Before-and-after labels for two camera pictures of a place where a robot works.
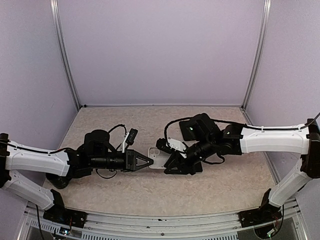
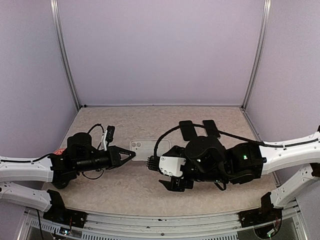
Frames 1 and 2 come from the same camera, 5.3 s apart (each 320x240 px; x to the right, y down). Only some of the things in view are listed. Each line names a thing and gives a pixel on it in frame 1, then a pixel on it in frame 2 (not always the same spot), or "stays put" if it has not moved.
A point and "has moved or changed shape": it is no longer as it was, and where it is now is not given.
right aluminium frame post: (267, 9) stays put
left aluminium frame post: (55, 10) stays put
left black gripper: (130, 160) to (114, 158)
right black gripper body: (190, 167) to (177, 184)
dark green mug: (58, 182) stays put
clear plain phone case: (160, 157) has moved or changed shape
